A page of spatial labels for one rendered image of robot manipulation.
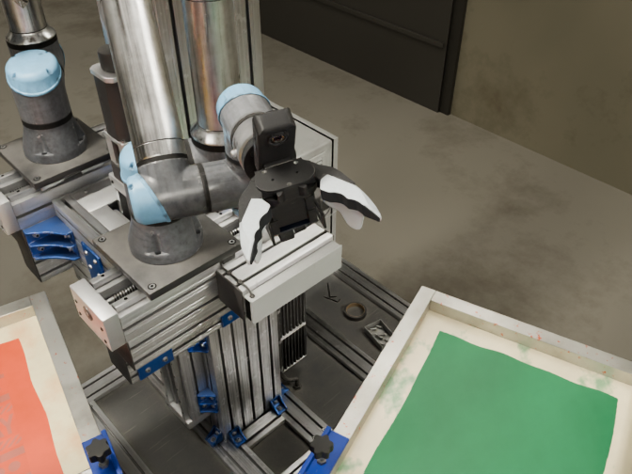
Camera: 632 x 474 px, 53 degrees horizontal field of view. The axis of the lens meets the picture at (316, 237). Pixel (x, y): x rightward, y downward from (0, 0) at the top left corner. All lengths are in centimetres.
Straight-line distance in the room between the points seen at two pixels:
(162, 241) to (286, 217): 54
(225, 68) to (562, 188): 297
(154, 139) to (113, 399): 162
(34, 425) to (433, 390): 85
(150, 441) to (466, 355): 120
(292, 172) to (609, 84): 315
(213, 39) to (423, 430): 87
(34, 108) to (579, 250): 266
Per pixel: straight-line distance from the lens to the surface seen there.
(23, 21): 171
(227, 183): 94
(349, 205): 72
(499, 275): 320
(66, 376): 152
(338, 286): 272
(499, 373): 153
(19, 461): 147
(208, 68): 113
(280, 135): 72
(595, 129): 392
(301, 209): 77
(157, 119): 95
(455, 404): 145
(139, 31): 99
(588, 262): 341
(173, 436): 231
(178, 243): 128
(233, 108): 90
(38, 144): 167
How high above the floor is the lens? 211
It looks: 40 degrees down
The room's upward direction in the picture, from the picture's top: straight up
